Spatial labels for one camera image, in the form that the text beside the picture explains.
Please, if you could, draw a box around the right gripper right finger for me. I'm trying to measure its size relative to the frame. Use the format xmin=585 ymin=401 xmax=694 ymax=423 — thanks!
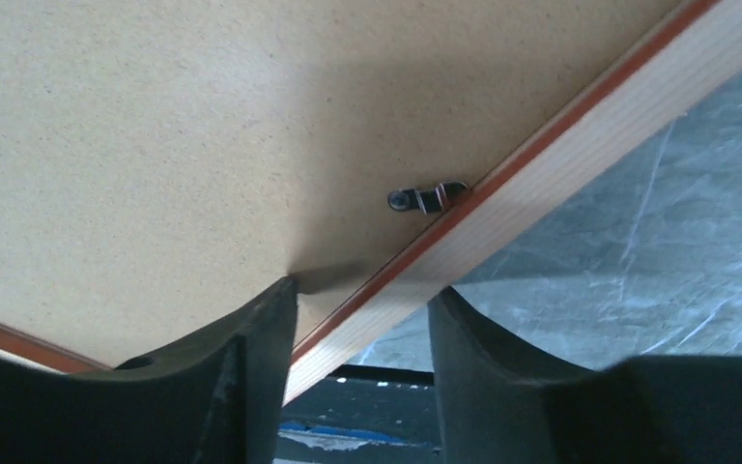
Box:
xmin=428 ymin=288 xmax=742 ymax=463

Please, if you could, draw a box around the brown backing board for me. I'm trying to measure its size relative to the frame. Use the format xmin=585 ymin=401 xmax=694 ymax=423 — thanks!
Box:
xmin=0 ymin=0 xmax=686 ymax=369

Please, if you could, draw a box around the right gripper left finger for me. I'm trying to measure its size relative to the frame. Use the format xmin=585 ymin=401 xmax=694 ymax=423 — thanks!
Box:
xmin=0 ymin=277 xmax=298 ymax=463

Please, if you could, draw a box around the wooden picture frame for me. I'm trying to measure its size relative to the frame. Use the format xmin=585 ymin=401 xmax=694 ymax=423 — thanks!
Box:
xmin=0 ymin=0 xmax=742 ymax=406

